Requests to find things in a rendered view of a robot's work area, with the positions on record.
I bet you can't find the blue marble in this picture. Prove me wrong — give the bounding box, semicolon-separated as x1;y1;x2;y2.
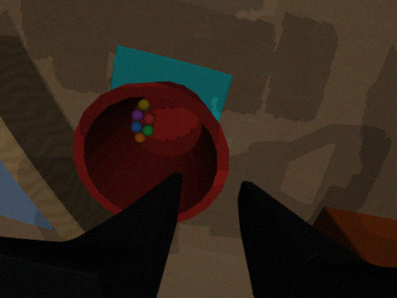
132;120;142;132

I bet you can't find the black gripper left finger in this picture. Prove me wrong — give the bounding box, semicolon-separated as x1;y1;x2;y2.
0;173;183;298

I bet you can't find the orange marble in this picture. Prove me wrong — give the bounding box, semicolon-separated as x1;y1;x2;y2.
133;132;146;143

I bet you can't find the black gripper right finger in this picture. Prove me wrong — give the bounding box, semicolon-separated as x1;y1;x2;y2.
238;181;397;298

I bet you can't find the purple marble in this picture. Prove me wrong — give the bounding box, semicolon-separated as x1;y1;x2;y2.
132;109;143;122

